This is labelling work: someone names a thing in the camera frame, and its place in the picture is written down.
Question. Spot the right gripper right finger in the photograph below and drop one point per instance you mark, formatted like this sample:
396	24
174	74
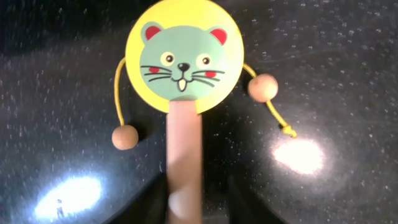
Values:
245	208

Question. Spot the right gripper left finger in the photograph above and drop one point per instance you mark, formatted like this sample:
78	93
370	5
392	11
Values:
146	205

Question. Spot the yellow wooden rattle drum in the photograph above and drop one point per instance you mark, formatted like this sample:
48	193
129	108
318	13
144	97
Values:
183	62

